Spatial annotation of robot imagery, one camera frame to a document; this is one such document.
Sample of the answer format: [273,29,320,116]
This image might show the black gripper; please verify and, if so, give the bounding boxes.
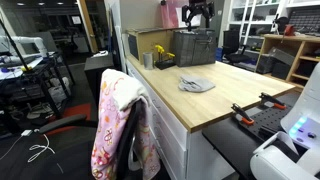
[181,0,216,33]

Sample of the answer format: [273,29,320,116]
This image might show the grey towel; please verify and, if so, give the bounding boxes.
[178,74,216,93]

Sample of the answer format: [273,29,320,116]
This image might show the black swivel chair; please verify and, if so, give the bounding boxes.
[222,29,252,66]

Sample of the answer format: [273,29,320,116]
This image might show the black office chair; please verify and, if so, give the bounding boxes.
[0,99,148,180]

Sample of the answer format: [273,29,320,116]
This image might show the white paper sheet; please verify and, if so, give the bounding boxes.
[175,12,203,29]

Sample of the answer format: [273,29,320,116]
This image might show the grey fabric storage basket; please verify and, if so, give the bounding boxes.
[171,28,218,68]

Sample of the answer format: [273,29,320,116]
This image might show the blue bin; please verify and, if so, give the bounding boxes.
[215,46,224,63]

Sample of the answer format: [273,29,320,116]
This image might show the yellow flowers in black tray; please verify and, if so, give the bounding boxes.
[154,44,177,71]

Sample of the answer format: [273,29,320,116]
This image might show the brown cardboard box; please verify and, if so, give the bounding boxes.
[126,27,175,66]

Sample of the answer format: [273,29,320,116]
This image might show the white shelving rack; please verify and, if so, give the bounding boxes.
[226,0,289,56]

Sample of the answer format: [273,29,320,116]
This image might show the silver metal cup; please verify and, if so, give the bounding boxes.
[142,51,155,71]

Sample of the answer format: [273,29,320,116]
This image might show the black storage bin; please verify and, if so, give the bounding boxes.
[255,54,276,75]
[271,61,293,81]

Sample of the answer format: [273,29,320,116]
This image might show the grey flat box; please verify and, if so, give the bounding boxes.
[267,46,297,67]

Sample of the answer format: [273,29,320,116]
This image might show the red tool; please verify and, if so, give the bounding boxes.
[283,23,297,37]

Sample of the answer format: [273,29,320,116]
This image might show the black orange bar clamp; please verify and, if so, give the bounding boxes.
[258,92,287,111]
[230,102,256,127]

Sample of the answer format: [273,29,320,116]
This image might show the wooden shelf unit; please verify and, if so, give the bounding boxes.
[254,33,320,92]

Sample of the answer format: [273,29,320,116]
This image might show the small black cabinet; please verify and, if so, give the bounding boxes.
[83,52,116,108]

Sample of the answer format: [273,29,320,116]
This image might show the white drawer cabinet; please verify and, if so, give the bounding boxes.
[125,59,236,180]

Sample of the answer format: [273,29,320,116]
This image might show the pink patterned blanket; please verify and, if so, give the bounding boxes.
[90,68,161,180]

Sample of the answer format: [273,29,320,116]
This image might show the black equipment cart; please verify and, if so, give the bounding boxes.
[0,49,76,129]

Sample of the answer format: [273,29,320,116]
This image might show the black tripod pole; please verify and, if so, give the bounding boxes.
[0,18,33,73]

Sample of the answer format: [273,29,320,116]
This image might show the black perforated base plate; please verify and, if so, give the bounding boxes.
[238,99,296,142]

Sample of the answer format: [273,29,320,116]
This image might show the white pipe frame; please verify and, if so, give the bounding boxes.
[0,34,48,58]

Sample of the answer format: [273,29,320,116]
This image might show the white cable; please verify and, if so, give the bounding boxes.
[27,133,56,164]

